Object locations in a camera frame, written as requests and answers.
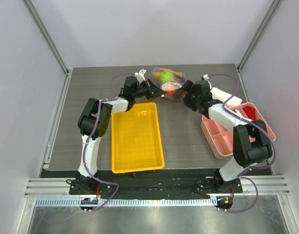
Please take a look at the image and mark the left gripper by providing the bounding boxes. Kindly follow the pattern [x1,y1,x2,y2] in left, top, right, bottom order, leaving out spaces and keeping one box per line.
[132,78,166,101]

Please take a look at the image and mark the clear zip top bag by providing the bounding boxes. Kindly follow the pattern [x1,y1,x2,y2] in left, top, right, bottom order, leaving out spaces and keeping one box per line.
[151,67,186,100]

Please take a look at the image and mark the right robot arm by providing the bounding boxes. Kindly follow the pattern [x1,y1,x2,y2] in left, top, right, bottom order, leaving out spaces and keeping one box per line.
[175,80,276,193]

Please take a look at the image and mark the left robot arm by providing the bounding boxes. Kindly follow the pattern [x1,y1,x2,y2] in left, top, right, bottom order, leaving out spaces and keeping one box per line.
[75,76,166,195]

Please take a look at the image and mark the orange fake pumpkin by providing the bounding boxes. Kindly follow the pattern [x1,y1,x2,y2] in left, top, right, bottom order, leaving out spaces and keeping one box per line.
[166,89,179,97]

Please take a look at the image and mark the red fake fruit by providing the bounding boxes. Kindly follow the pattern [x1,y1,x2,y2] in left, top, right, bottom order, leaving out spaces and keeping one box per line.
[162,82,182,91]

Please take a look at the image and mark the green fake apple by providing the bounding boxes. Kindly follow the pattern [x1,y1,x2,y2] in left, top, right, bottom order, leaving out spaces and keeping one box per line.
[159,70,175,83]

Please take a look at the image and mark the yellow plastic tray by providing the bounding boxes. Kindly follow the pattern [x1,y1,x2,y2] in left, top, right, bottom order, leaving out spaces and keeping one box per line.
[112,102,165,174]

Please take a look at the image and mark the pink divided organizer box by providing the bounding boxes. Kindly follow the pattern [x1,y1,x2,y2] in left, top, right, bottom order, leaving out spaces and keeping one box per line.
[201,102,264,159]

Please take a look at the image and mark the red object in organizer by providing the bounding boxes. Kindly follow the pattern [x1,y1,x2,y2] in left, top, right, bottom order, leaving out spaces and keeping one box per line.
[243,106,256,121]

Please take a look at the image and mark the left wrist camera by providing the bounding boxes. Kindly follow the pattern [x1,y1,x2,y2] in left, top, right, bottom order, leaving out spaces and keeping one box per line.
[134,69,146,84]

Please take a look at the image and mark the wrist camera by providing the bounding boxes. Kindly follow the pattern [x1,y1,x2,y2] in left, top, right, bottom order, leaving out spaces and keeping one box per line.
[134,69,146,84]
[201,75,209,82]

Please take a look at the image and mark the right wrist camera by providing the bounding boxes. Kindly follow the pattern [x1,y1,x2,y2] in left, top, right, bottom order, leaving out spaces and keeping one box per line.
[201,75,209,82]

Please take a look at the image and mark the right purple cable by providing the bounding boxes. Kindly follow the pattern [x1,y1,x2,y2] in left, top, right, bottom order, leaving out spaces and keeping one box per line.
[207,73,278,214]

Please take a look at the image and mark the purple cable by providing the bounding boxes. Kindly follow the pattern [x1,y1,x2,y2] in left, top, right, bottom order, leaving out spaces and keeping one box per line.
[82,72,138,225]
[207,73,278,214]

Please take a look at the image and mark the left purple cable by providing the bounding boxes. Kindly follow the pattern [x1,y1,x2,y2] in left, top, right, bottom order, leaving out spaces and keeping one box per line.
[82,72,138,225]

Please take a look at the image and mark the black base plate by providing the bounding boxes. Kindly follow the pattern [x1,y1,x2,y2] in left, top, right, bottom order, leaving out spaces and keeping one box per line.
[66,169,245,199]

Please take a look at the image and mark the white slotted cable duct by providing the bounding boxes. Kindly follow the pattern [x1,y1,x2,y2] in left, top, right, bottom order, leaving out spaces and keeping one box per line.
[35,197,217,208]

